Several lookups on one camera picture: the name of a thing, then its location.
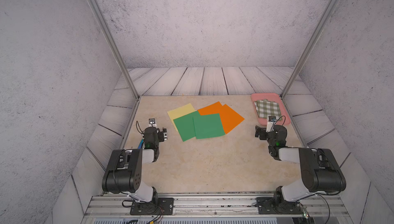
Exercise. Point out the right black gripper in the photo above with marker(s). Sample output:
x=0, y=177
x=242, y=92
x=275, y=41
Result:
x=263, y=132

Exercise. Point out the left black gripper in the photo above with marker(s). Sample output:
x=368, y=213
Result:
x=162, y=135

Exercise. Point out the green paper sheet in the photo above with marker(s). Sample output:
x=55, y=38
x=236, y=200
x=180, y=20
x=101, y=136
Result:
x=208, y=126
x=185, y=125

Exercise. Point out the yellow paper sheet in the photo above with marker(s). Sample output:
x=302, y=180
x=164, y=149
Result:
x=179, y=112

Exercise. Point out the orange paper sheet front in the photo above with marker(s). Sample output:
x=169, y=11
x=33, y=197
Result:
x=229, y=118

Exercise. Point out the orange paper sheet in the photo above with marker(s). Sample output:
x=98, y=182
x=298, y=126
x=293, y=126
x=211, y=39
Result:
x=229, y=118
x=214, y=108

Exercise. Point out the green paper sheet front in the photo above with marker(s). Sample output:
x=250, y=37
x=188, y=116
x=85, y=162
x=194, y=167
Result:
x=208, y=126

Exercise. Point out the orange paper sheet back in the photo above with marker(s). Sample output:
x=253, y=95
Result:
x=214, y=108

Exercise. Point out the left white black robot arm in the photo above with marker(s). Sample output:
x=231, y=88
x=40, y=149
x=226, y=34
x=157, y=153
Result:
x=123, y=174

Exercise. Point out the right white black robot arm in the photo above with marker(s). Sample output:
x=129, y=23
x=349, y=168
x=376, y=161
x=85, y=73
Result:
x=320, y=172

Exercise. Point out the green checkered cloth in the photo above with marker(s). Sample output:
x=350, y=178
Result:
x=265, y=108

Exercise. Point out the pink plastic tray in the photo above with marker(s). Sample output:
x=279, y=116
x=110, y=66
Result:
x=271, y=97

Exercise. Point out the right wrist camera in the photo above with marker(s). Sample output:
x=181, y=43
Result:
x=270, y=123

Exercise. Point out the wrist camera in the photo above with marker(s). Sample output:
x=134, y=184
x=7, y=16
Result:
x=270, y=123
x=152, y=122

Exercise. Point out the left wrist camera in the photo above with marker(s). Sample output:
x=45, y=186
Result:
x=152, y=122

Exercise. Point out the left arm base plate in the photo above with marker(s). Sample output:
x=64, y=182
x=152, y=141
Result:
x=163, y=206

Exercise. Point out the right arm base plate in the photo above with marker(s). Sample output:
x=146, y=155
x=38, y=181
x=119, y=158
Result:
x=266, y=205

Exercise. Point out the aluminium front rail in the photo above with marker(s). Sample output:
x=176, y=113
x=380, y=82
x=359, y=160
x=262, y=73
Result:
x=240, y=204

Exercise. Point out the right aluminium frame post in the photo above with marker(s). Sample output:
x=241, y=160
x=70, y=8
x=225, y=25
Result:
x=326, y=14

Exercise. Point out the aluminium frame post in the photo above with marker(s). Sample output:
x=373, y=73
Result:
x=112, y=44
x=326, y=14

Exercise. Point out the left aluminium frame post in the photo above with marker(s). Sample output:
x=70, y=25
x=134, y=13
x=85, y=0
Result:
x=112, y=44

